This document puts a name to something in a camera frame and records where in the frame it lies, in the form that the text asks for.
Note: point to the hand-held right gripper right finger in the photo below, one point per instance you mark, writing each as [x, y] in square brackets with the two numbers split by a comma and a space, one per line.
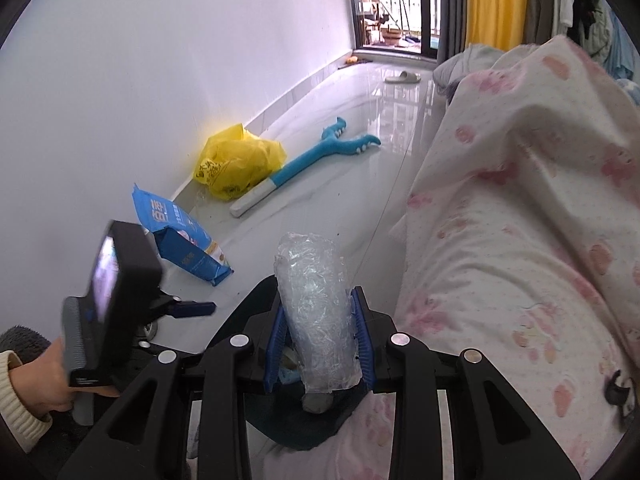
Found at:
[362, 345]

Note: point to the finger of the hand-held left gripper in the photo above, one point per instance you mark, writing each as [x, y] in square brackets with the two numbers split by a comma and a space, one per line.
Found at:
[192, 308]

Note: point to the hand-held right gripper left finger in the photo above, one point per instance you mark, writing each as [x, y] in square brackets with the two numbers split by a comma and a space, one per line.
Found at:
[277, 345]

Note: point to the clear bubble wrap roll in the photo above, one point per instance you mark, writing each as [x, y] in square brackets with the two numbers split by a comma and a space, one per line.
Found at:
[320, 310]

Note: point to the grey wad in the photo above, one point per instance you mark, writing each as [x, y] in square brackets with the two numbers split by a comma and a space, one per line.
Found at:
[317, 402]

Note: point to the dark waste bin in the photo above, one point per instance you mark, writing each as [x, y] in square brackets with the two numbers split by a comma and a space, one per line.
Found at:
[300, 430]

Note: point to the person's left forearm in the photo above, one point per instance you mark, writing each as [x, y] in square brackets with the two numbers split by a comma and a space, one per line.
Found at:
[20, 395]

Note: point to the person's left hand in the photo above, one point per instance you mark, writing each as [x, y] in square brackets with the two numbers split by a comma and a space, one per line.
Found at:
[45, 380]

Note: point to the blue paper packet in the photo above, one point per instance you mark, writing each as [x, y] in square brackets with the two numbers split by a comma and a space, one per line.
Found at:
[180, 235]

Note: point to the dark fuzzy cloth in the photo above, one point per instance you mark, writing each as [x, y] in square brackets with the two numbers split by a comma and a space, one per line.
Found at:
[22, 341]

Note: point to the yellow plastic bag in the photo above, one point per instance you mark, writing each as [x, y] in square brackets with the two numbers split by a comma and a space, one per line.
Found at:
[235, 162]

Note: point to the pink printed bed sheet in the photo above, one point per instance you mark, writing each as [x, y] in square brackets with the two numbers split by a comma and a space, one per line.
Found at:
[500, 260]

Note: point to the blue dinosaur grabber toy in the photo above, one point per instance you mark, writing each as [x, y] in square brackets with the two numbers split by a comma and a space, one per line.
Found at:
[300, 165]

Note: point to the white slipper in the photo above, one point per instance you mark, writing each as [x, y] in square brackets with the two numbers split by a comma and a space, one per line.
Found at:
[402, 77]

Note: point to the brown flower pot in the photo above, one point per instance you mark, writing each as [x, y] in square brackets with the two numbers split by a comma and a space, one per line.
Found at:
[391, 35]

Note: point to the black framed balcony door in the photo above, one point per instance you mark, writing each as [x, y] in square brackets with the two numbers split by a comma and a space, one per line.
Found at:
[395, 10]

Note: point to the grey curtain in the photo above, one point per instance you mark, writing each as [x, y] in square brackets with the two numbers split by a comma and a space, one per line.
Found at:
[540, 0]
[452, 5]

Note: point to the yellow curtain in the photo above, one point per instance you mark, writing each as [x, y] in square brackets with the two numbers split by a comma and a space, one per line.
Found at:
[495, 0]

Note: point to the light blue hanging garment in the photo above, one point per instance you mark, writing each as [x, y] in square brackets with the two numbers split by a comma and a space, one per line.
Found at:
[617, 50]

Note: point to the black hanging garment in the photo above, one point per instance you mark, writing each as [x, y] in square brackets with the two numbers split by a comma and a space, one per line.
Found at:
[587, 5]

